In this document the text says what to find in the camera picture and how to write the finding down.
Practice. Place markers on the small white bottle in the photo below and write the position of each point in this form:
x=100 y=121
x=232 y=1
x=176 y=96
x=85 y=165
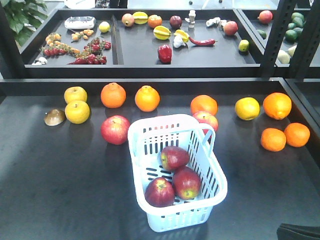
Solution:
x=191 y=19

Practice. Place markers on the orange back left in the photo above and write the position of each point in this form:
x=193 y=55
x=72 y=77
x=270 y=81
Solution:
x=113 y=95

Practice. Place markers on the orange back right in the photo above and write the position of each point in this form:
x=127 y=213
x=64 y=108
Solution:
x=147 y=98

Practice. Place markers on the yellow lemon upper shelf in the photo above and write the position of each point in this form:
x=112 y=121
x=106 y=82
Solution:
x=104 y=27

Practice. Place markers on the white electronic scale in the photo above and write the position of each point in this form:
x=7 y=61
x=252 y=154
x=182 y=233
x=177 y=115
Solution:
x=80 y=22

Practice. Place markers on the red apple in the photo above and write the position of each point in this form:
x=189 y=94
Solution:
x=160 y=193
x=173 y=157
x=186 y=183
x=207 y=118
x=114 y=129

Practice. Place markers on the orange cherry tomato cluster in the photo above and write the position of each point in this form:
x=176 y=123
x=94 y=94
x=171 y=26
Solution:
x=55 y=39

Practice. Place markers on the potted green plant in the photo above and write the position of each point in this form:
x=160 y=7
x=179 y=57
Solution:
x=24 y=17

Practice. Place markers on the light blue plastic basket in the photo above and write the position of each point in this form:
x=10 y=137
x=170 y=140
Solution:
x=146 y=139

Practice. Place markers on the red fruit right tray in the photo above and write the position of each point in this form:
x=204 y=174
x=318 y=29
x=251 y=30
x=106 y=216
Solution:
x=265 y=17

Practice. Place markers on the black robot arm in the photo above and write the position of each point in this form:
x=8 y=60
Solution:
x=297 y=232

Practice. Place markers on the yellow apple back rear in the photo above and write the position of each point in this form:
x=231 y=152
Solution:
x=75 y=93

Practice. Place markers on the small orange right front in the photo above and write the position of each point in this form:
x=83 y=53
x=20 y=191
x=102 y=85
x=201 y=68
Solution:
x=297 y=134

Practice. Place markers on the red chili pepper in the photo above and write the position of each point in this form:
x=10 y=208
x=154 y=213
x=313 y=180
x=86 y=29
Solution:
x=203 y=43

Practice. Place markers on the small orange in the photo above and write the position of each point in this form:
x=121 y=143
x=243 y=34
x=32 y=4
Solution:
x=297 y=134
x=273 y=139

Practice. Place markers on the orange behind center apple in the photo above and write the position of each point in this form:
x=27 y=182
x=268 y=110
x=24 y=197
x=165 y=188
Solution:
x=204 y=103

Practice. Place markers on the green avocado pile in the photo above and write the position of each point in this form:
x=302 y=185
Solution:
x=295 y=27

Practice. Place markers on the orange near right edge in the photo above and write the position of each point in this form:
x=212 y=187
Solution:
x=277 y=105

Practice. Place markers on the black upper display shelf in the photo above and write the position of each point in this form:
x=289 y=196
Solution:
x=134 y=51

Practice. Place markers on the black wood display table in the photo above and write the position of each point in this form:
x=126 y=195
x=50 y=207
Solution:
x=65 y=182

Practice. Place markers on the small orange right middle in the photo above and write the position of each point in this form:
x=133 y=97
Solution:
x=273 y=139

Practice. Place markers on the brown shell mushroom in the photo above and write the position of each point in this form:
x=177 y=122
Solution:
x=54 y=117

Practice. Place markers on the red peach upper shelf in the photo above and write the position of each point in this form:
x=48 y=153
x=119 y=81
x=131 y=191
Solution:
x=230 y=28

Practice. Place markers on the red bell pepper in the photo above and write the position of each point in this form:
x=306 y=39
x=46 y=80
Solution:
x=165 y=53

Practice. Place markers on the red cherry tomato vine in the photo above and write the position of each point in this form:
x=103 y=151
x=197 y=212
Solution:
x=92 y=53

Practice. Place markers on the yellow pear apple right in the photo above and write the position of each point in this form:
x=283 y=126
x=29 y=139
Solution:
x=247 y=108

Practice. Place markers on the yellow apple back front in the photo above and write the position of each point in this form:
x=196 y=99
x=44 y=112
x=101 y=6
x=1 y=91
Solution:
x=77 y=111

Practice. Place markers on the orange persimmon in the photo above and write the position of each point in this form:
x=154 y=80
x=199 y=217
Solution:
x=154 y=21

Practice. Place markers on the yellow starfruit rear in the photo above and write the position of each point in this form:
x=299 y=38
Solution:
x=140 y=17

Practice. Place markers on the small yellow starfruit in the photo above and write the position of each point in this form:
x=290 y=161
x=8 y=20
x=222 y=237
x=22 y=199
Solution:
x=184 y=35

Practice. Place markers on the small green yellow fruit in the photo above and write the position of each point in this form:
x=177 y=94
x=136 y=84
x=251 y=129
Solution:
x=244 y=46

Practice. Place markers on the white garlic bulb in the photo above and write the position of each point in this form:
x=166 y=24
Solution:
x=178 y=42

